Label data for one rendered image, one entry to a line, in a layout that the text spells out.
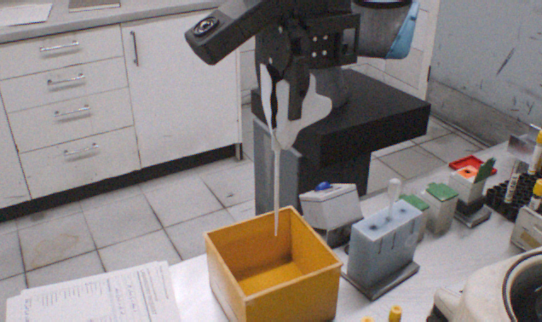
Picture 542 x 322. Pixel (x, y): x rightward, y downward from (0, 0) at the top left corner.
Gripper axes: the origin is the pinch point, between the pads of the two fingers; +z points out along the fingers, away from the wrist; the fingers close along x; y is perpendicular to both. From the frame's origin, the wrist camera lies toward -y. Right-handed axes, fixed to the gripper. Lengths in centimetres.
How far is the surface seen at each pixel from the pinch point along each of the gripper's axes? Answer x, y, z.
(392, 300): -7.3, 14.4, 25.6
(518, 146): 9, 59, 21
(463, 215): 1.0, 35.9, 24.2
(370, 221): -1.3, 13.5, 15.6
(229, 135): 167, 61, 96
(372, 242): -4.6, 11.5, 15.9
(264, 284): 3.1, -0.2, 24.8
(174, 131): 166, 32, 86
